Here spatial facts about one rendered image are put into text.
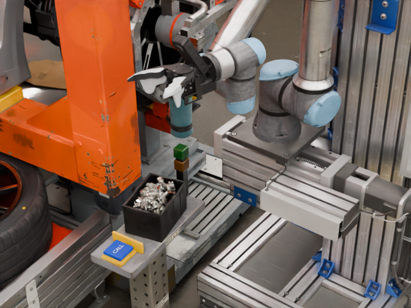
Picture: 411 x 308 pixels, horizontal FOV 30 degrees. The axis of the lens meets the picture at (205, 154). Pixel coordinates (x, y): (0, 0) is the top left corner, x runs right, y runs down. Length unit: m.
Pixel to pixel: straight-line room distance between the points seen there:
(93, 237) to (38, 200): 0.24
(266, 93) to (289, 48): 2.45
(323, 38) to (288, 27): 2.90
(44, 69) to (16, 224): 2.08
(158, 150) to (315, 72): 1.36
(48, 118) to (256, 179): 0.75
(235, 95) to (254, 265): 0.98
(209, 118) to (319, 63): 1.94
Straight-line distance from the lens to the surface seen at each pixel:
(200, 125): 3.94
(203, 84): 1.88
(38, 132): 2.72
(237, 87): 1.96
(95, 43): 2.32
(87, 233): 2.71
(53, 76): 4.49
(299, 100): 2.17
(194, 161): 3.39
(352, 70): 2.31
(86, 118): 2.50
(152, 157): 3.30
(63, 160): 2.70
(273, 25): 5.00
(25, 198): 2.71
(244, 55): 1.92
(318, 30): 2.08
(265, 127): 2.32
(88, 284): 2.85
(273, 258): 2.83
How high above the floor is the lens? 2.11
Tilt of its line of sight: 35 degrees down
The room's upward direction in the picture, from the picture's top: 1 degrees counter-clockwise
